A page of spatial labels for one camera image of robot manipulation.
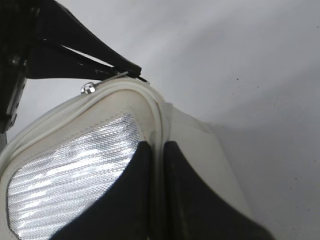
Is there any cream zippered bag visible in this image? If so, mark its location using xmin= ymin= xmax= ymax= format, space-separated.
xmin=0 ymin=77 xmax=252 ymax=240

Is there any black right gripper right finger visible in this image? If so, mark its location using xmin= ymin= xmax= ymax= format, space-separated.
xmin=163 ymin=141 xmax=273 ymax=240

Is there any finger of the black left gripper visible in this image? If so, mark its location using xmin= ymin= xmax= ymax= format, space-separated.
xmin=38 ymin=0 xmax=142 ymax=76

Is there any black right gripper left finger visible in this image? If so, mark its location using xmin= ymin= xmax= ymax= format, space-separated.
xmin=51 ymin=141 xmax=152 ymax=240

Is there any silver zipper pull ring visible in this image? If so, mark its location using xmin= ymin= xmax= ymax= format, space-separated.
xmin=80 ymin=71 xmax=130 ymax=96

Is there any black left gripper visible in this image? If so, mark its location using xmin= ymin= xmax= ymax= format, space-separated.
xmin=0 ymin=0 xmax=147 ymax=133

